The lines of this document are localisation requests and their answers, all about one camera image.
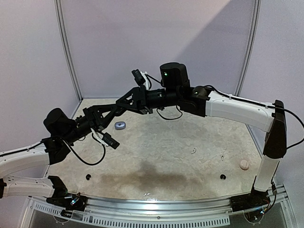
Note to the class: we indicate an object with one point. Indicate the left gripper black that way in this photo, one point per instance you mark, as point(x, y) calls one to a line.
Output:
point(95, 118)

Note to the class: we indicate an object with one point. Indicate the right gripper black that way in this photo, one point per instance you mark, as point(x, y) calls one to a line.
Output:
point(140, 100)

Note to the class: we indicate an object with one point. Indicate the purple earbud charging case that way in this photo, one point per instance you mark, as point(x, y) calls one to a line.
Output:
point(120, 125)

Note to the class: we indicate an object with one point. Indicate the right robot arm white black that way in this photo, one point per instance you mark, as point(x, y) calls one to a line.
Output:
point(207, 101)

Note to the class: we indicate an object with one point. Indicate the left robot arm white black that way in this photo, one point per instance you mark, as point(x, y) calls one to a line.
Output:
point(54, 149)

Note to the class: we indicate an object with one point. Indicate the pink round charging case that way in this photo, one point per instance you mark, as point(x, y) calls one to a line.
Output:
point(244, 165)

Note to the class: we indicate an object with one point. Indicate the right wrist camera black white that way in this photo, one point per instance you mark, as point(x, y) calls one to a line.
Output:
point(141, 79)

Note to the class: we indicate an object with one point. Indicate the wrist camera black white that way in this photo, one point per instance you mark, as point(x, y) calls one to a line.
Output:
point(105, 139)
point(141, 79)

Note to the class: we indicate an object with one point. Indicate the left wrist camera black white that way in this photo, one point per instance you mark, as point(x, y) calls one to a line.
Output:
point(105, 139)

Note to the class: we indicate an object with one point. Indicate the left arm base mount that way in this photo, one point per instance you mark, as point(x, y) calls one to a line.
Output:
point(69, 201)

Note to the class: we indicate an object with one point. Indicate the left aluminium corner post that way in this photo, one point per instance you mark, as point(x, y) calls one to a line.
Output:
point(66, 48)

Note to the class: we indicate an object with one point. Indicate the aluminium corner post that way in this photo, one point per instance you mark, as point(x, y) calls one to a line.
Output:
point(249, 46)
point(66, 48)

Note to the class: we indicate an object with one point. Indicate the aluminium front rail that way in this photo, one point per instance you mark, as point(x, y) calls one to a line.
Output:
point(120, 213)

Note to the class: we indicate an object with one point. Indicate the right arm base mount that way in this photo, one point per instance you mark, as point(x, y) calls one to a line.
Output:
point(250, 200)

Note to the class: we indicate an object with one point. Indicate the right aluminium corner post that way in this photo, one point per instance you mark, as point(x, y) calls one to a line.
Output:
point(249, 46)

